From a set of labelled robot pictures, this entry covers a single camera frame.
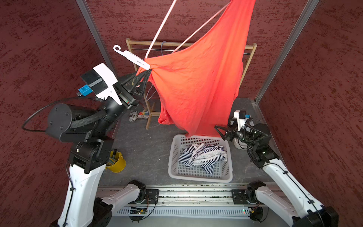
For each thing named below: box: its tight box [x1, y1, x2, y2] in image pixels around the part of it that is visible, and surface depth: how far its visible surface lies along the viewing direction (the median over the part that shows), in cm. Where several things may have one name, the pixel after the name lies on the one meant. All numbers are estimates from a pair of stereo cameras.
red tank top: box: [137, 0, 256, 138], surface depth 44 cm
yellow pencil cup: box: [105, 150, 127, 174], surface depth 80 cm
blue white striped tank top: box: [178, 142, 228, 175], surface depth 83 cm
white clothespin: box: [112, 44, 151, 71], surface depth 29 cm
